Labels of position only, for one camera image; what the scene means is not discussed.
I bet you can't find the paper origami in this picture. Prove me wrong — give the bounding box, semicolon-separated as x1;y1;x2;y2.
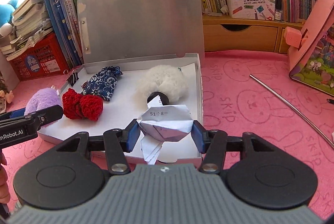
137;105;193;165

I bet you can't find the purple fluffy plush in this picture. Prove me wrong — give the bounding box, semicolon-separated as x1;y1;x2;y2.
24;87;62;116

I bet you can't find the black round lid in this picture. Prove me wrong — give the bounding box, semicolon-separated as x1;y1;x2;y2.
147;92;169;108

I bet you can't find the blue floral fabric pouch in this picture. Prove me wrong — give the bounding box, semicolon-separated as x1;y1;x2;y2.
82;66;123;101

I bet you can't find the red crocheted bow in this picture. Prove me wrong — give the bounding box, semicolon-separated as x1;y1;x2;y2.
62;88;104;122

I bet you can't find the white fluffy plush ball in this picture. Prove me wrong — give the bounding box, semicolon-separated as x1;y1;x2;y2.
137;65;189;105

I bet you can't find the person's left hand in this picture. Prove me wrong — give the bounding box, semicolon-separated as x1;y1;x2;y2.
0;152;10;204

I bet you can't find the brown haired doll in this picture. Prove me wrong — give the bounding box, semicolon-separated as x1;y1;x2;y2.
0;77;14;114

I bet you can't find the red plastic basket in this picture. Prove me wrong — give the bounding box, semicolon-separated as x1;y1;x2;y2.
9;33;70;81

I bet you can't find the black binder clip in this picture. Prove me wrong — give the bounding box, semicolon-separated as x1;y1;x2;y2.
65;69;79;87

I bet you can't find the grey cardboard file box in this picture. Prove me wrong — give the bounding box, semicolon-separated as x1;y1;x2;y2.
37;0;206;165

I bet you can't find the metal rod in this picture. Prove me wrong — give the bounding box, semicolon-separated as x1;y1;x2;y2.
249;74;334;149

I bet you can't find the wooden drawer organizer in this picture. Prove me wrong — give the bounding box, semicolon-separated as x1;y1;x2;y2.
202;15;303;54

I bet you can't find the stack of books on basket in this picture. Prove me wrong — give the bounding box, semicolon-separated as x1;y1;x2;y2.
1;0;53;61

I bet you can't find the blue plush toy on books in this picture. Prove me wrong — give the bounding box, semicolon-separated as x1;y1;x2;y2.
0;0;18;37

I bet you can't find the pink triangular toy house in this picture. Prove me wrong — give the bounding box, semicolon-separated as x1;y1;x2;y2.
284;0;333;96

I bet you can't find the row of upright blue books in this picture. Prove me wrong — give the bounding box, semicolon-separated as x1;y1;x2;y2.
49;0;83;68

